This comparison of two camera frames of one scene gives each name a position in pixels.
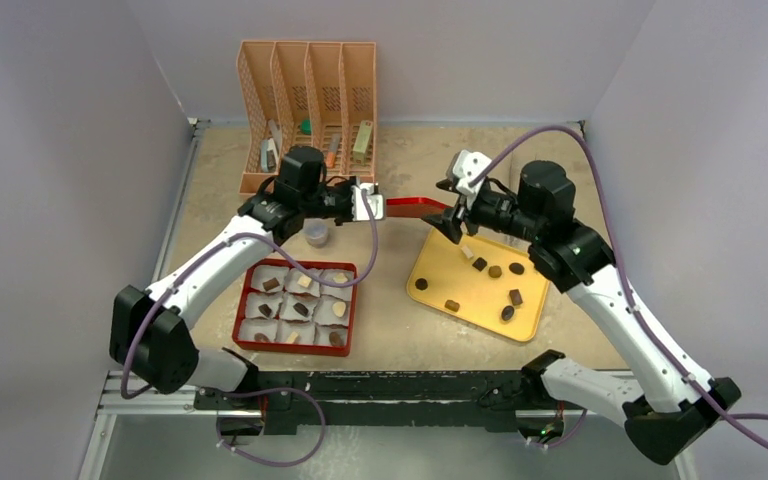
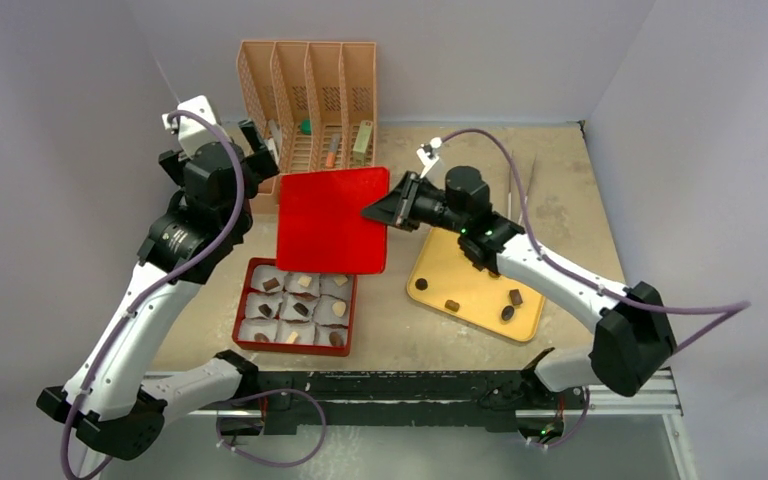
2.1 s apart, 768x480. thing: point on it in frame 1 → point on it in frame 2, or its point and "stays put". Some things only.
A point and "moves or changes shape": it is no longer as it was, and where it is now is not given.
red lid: x=412 y=207 moves or changes shape
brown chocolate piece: x=271 y=284 stays put
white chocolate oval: x=339 y=308 stays put
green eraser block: x=306 y=126 stays put
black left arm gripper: x=346 y=185 → x=258 y=165
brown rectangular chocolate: x=516 y=296 stays put
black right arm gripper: x=459 y=216 → x=408 y=203
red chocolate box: x=282 y=308 stays put
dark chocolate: x=301 y=309 stays put
